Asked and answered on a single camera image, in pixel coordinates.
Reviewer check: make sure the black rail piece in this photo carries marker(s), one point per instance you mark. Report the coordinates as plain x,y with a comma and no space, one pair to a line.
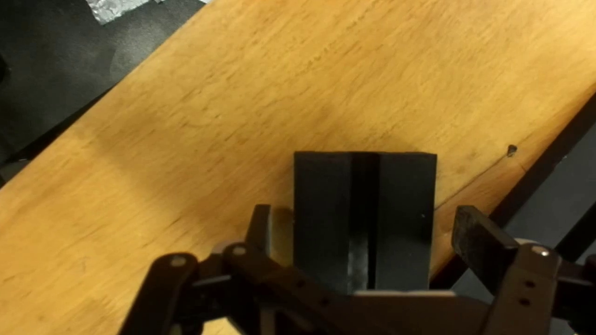
364,220

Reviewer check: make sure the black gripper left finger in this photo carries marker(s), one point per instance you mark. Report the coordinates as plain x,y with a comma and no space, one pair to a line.
260,229

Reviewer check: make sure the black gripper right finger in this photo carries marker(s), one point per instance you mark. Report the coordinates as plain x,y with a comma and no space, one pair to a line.
485,248

